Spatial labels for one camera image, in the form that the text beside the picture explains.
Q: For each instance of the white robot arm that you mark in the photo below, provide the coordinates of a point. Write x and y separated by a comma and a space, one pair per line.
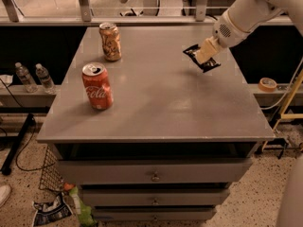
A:
264, 10

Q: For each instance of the green chip bag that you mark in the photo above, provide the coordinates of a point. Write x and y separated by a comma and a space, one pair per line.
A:
83, 211

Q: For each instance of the dark crumpled snack bag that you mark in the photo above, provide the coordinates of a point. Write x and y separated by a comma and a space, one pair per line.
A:
48, 212

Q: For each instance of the roll of tan tape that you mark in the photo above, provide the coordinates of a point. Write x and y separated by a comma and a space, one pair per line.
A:
267, 85

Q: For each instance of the left clear water bottle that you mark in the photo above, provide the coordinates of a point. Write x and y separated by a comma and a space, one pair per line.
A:
24, 75

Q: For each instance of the bottom grey drawer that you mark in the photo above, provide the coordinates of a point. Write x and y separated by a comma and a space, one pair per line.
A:
150, 214

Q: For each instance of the grey metal railing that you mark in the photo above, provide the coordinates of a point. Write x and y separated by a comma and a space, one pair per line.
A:
123, 12

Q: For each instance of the black metal leg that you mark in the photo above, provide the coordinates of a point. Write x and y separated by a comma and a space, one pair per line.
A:
16, 141

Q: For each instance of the black rxbar chocolate wrapper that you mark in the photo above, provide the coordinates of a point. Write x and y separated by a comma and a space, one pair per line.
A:
206, 66

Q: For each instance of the clear water bottle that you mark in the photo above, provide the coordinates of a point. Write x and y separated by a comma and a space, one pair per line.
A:
45, 79
24, 75

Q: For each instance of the top grey drawer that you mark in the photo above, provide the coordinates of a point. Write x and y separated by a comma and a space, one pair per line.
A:
150, 172

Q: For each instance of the black wire mesh rack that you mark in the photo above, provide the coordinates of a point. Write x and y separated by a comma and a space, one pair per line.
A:
50, 179

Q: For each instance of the red coke can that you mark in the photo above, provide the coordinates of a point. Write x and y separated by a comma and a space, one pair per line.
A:
97, 86

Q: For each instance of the yellow ladder frame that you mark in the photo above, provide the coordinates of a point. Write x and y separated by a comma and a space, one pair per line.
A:
280, 112

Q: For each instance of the white shoe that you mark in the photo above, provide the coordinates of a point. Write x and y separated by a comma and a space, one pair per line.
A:
5, 191

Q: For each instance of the middle grey drawer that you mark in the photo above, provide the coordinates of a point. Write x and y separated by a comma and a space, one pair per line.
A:
154, 197

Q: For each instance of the right clear water bottle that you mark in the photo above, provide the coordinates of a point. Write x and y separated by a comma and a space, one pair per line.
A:
45, 79

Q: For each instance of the grey drawer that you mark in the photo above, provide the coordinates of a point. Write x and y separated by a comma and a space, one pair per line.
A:
150, 172
150, 214
154, 197

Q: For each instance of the orange patterned soda can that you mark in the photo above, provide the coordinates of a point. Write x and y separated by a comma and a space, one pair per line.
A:
110, 41

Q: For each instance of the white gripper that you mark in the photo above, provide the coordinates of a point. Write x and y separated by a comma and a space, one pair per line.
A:
226, 35

